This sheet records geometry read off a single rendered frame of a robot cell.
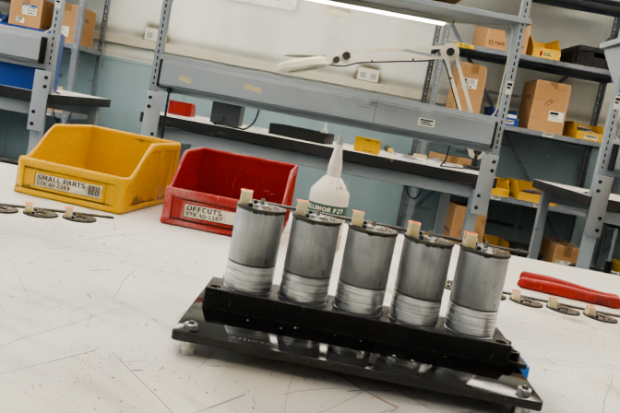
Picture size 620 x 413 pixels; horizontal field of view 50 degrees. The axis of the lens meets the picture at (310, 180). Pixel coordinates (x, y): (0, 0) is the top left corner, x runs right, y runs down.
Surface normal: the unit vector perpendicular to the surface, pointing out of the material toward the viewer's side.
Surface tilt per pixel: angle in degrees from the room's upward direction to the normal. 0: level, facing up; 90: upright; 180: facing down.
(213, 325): 0
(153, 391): 0
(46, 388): 0
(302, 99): 90
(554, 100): 89
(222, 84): 90
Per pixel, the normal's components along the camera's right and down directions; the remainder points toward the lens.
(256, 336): 0.18, -0.98
